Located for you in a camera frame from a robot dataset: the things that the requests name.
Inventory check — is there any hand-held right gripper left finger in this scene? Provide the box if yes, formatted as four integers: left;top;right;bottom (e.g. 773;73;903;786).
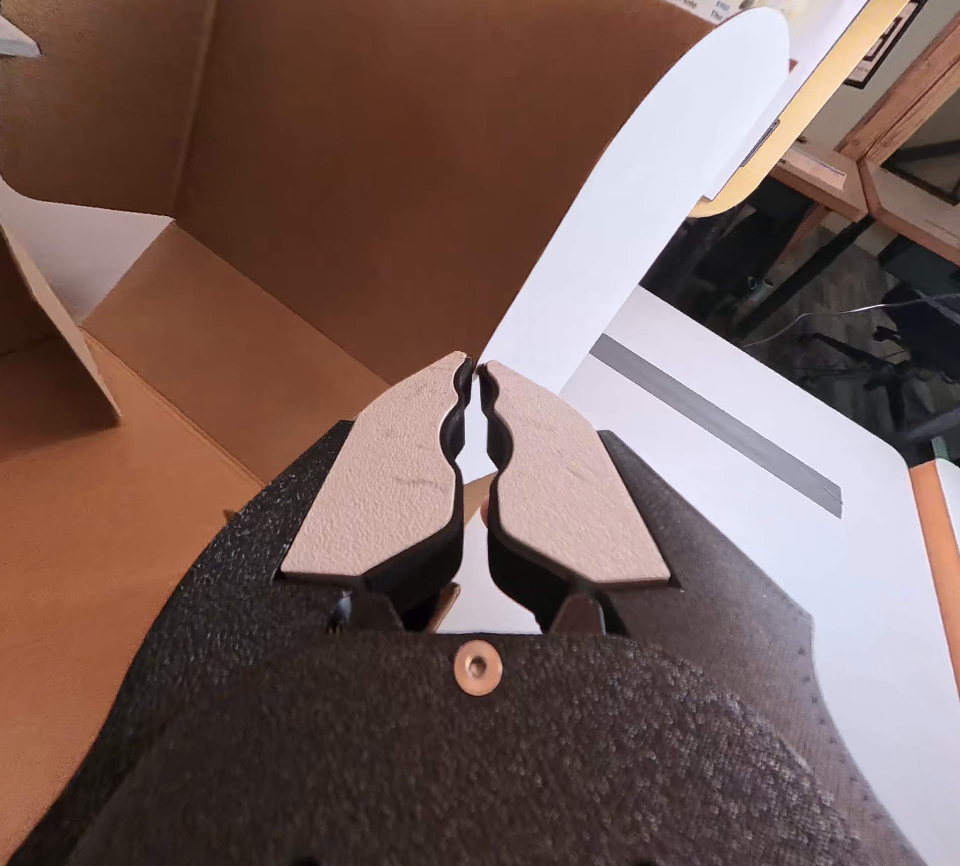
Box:
279;351;474;612

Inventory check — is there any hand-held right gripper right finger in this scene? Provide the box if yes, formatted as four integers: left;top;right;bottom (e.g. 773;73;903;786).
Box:
476;360;673;614

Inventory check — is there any white cardboard box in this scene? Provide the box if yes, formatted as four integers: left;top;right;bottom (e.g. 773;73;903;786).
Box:
0;0;793;845

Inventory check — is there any grey tape strip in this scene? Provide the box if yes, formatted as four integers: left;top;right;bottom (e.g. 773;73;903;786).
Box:
588;335;845;518

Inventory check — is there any wooden table with paper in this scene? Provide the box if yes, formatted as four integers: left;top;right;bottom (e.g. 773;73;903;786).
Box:
771;139;871;297

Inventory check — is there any black and white tag sign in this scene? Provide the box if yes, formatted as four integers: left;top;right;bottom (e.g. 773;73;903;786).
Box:
855;0;932;89

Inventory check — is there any wooden post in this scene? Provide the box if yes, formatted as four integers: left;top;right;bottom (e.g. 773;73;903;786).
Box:
836;15;960;164

